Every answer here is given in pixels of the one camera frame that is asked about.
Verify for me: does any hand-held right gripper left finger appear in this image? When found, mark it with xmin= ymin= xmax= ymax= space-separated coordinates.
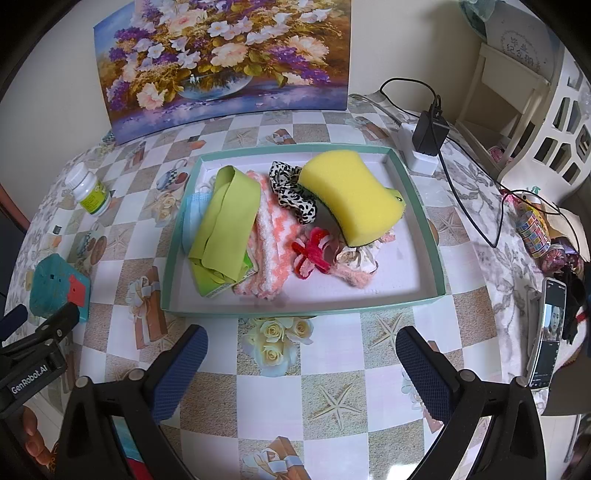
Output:
xmin=55 ymin=324 xmax=208 ymax=480

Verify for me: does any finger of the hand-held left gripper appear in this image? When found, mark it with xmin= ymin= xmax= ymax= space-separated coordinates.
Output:
xmin=0 ymin=305 xmax=28 ymax=343
xmin=0 ymin=302 xmax=80 ymax=358

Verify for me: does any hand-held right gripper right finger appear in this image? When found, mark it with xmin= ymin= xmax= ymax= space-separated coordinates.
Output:
xmin=396 ymin=326 xmax=552 ymax=480

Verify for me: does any shallow teal cardboard box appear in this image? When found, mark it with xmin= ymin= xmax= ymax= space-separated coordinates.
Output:
xmin=161 ymin=143 xmax=448 ymax=318

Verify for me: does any pink fuzzy scrunchie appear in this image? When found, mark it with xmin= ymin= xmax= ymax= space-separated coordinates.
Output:
xmin=330 ymin=233 xmax=398 ymax=289

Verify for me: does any blue face mask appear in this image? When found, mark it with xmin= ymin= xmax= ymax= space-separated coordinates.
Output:
xmin=182 ymin=185 xmax=218 ymax=259

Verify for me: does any lime green cloth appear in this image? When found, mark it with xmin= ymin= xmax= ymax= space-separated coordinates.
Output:
xmin=187 ymin=166 xmax=262 ymax=298

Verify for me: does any pink zigzag fleece cloth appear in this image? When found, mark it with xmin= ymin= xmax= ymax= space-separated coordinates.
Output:
xmin=233 ymin=170 xmax=305 ymax=303

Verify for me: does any red pink pipe-cleaner flower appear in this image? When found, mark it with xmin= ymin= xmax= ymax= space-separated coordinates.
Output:
xmin=292 ymin=227 xmax=340 ymax=280

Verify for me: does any yellow sponge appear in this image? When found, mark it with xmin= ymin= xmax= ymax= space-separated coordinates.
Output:
xmin=298 ymin=150 xmax=407 ymax=248

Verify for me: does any leopard print scrunchie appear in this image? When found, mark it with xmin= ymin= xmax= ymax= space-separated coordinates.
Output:
xmin=269 ymin=161 xmax=318 ymax=225

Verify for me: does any person's left hand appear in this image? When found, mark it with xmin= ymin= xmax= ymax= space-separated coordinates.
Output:
xmin=21 ymin=408 xmax=61 ymax=468

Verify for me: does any teal block with red patch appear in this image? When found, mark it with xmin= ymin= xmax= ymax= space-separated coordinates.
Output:
xmin=33 ymin=255 xmax=92 ymax=322

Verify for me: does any grey floral tablecloth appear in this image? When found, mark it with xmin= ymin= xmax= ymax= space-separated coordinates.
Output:
xmin=402 ymin=108 xmax=583 ymax=416

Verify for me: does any smartphone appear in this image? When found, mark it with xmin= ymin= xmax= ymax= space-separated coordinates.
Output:
xmin=526 ymin=277 xmax=568 ymax=391

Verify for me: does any white pill bottle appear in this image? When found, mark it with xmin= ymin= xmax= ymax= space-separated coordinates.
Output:
xmin=65 ymin=161 xmax=112 ymax=215

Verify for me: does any pink patterned jar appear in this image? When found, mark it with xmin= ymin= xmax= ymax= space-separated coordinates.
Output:
xmin=540 ymin=244 xmax=578 ymax=273

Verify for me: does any colourful puzzle cylinder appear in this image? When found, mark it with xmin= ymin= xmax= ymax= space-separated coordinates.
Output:
xmin=515 ymin=208 xmax=551 ymax=258

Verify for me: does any small white figurine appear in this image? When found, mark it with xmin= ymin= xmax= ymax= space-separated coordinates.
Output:
xmin=517 ymin=187 xmax=548 ymax=213

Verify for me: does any white power strip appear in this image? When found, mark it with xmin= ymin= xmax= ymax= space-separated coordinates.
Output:
xmin=398 ymin=122 xmax=437 ymax=175

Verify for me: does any black power adapter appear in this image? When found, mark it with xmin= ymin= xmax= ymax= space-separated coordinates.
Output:
xmin=412 ymin=107 xmax=450 ymax=158

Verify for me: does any flower bouquet painting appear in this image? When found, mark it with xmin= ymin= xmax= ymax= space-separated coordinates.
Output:
xmin=92 ymin=0 xmax=352 ymax=147

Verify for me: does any grey printed bag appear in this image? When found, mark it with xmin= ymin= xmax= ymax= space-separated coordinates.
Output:
xmin=462 ymin=0 xmax=561 ymax=70

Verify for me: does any teal cloth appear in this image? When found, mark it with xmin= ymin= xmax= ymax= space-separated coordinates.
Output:
xmin=459 ymin=0 xmax=497 ymax=38

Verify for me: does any black cable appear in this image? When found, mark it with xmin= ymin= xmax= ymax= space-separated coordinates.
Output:
xmin=436 ymin=150 xmax=575 ymax=249
xmin=379 ymin=78 xmax=441 ymax=123

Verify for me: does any grey power strip cord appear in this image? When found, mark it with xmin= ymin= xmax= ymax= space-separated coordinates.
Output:
xmin=348 ymin=93 xmax=407 ymax=125

